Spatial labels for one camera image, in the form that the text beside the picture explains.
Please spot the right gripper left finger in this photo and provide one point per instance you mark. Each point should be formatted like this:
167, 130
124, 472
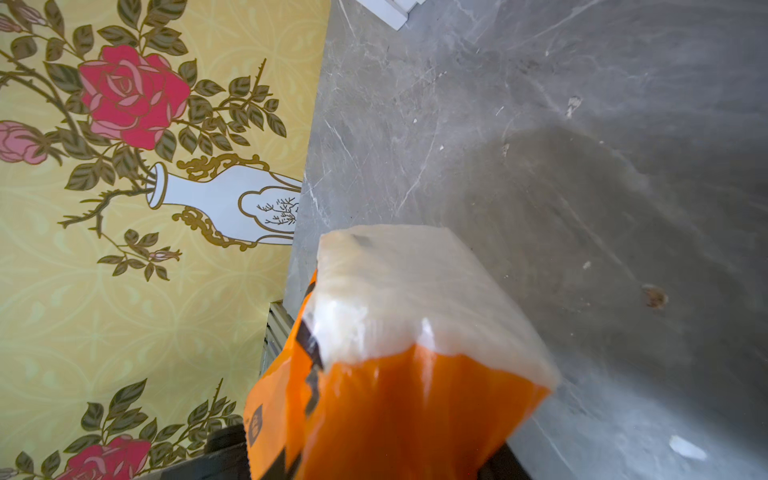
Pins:
224, 458

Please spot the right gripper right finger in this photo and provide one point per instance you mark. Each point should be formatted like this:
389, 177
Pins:
503, 465

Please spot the orange tissue pack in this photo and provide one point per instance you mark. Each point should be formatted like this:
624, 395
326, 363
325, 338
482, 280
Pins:
406, 361

